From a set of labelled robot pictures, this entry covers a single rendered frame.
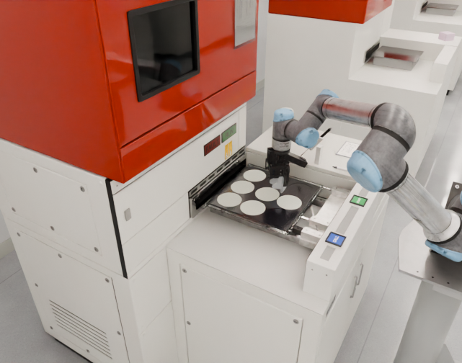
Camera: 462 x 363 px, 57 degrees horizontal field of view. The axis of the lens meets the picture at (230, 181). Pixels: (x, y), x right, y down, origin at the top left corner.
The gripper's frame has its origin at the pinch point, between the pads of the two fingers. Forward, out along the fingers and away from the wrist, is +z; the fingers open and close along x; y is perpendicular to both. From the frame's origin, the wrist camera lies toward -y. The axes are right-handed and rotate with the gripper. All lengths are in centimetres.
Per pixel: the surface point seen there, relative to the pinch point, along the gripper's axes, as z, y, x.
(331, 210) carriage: 3.3, -16.5, 13.4
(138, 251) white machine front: 1, 59, 26
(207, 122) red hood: -33.9, 30.9, 1.3
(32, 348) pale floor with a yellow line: 91, 123, -13
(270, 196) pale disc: 1.2, 5.9, 2.4
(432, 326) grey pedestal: 44, -53, 44
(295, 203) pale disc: 1.3, -2.6, 8.6
